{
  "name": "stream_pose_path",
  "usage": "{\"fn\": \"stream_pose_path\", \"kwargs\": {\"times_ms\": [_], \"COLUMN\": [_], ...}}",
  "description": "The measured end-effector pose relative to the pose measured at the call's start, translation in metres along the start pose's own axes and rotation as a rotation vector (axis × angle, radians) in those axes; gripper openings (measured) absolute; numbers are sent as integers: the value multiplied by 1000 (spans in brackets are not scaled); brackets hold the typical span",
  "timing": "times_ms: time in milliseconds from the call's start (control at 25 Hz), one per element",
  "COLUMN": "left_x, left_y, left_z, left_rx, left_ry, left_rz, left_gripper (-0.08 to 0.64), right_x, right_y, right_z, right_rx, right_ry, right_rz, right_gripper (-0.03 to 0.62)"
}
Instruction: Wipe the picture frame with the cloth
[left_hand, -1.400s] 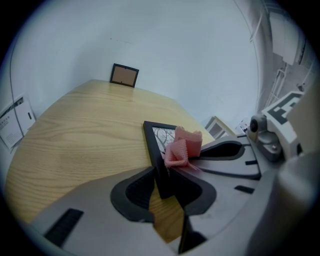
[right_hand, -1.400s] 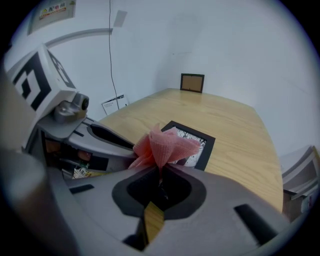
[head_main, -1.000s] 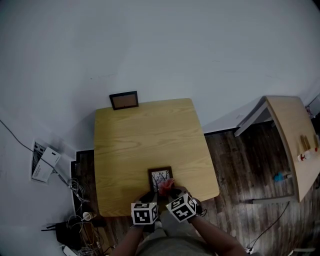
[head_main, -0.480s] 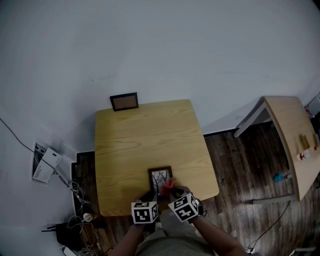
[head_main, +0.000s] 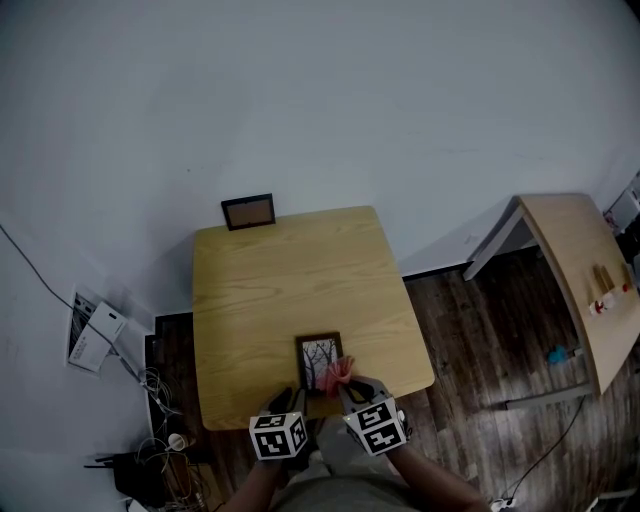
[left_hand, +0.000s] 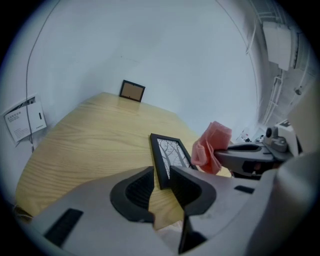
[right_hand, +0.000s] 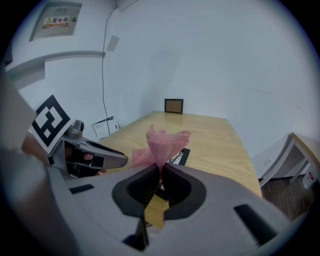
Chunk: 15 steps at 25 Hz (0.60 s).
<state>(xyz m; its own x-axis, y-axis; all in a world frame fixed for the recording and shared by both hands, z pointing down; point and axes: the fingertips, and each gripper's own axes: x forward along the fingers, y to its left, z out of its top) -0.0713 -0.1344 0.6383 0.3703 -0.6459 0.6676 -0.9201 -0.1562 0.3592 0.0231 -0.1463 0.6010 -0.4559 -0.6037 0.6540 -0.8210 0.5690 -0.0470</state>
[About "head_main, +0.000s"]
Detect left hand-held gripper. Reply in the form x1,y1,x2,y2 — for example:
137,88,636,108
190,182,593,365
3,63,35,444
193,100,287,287
248,386,308,461

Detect thin black wall cable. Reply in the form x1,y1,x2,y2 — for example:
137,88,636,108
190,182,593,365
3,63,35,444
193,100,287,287
0,223,147,384

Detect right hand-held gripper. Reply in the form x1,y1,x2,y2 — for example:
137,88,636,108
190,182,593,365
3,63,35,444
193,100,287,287
337,377,407,458

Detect white cardboard box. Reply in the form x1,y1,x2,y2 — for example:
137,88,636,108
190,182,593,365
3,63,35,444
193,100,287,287
86,300,129,347

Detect person's grey clothing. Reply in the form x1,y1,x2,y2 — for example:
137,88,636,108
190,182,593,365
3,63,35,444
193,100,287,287
269,418,426,512

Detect person's left forearm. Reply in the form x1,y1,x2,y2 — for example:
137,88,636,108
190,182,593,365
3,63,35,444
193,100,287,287
225,455,292,512

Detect dark-framed tree picture frame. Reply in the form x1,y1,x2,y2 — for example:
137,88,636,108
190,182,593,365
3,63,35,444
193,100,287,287
295,331,346,398

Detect small wooden blocks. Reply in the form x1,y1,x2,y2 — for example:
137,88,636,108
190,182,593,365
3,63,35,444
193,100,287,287
591,263,617,292

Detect black floor cable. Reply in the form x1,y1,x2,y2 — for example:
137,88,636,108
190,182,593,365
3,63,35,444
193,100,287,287
503,393,587,501

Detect red and white small toys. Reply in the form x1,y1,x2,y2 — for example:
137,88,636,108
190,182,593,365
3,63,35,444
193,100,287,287
587,282,632,317

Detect white appliance box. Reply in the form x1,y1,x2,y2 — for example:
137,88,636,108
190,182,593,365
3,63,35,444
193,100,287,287
603,171,640,237

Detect tangle of white cables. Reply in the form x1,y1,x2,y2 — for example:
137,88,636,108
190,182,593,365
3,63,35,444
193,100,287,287
130,366,214,509

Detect light wooden side table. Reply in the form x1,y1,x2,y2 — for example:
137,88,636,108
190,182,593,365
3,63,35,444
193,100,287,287
461,192,640,411

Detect empty black picture frame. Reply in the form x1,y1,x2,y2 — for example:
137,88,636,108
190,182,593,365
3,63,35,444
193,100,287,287
220,192,278,232

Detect black router with antennas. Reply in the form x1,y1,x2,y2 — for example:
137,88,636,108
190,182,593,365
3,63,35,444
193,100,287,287
83,451,169,507

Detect pink cloth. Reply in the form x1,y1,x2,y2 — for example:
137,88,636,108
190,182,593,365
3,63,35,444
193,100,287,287
315,355,357,400

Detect person's right forearm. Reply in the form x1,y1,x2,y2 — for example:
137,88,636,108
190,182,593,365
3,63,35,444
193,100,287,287
385,443,495,512

